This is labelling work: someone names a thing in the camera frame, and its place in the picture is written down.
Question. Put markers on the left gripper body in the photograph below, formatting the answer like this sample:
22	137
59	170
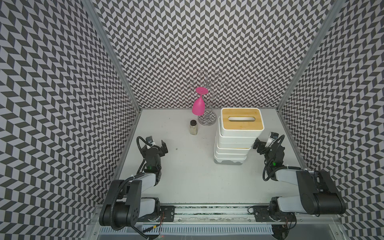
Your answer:
159	150

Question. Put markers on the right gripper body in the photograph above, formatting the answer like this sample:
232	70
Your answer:
261	145

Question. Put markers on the bamboo lid box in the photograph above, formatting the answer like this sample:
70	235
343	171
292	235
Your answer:
232	151
231	157
241	122

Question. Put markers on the grey lid box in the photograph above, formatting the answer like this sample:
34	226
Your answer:
234	146
233	140

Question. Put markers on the bamboo lid box back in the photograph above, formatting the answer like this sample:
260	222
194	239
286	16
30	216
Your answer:
232	151

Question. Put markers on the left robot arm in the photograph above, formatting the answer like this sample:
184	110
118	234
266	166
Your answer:
124	205

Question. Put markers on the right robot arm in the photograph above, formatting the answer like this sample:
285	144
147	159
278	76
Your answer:
318	194

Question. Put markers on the small brown-capped jar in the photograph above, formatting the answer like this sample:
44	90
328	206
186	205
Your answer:
193	127

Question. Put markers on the pink plastic goblet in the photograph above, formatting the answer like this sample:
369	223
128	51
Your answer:
199	105

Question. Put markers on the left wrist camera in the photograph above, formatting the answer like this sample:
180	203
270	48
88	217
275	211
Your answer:
150	140

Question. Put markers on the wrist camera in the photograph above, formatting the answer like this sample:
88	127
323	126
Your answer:
150	140
272	138

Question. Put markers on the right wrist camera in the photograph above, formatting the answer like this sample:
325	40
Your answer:
272	138

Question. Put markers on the aluminium front rail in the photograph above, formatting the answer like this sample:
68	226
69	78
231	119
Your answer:
221	222

